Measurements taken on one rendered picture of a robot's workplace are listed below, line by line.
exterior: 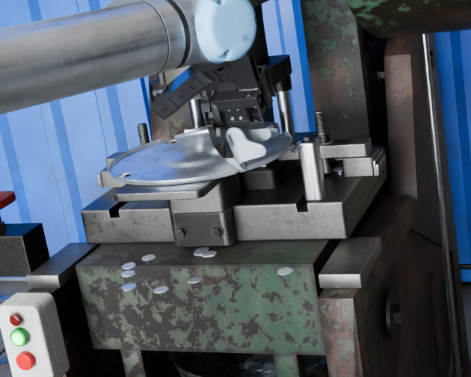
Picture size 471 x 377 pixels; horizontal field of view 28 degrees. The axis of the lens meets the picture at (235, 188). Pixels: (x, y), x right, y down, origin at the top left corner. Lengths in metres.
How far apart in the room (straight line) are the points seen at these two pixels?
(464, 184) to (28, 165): 1.42
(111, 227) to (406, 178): 0.54
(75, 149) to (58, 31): 2.20
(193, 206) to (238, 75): 0.30
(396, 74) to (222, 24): 0.81
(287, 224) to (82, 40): 0.63
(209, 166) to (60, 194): 1.76
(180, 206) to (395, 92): 0.50
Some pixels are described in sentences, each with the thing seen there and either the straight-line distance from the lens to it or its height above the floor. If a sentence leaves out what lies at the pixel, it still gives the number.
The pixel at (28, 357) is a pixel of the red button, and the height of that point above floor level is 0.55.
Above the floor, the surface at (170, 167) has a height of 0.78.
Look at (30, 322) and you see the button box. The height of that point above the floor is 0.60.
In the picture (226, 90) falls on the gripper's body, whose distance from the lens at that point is 1.23.
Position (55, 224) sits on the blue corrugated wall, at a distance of 3.21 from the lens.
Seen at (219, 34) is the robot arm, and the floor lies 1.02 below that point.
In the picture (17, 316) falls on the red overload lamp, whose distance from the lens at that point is 1.44.
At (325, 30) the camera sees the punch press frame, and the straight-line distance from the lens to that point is 1.66.
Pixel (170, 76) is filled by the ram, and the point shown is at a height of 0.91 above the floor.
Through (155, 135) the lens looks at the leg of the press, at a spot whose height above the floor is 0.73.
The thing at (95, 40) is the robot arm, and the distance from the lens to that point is 0.89.
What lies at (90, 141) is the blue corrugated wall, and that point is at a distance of 3.03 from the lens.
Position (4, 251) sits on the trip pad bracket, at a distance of 1.53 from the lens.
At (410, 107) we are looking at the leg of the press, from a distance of 1.72.
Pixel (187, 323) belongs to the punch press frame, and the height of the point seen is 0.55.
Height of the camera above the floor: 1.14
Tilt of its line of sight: 17 degrees down
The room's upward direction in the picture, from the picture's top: 9 degrees counter-clockwise
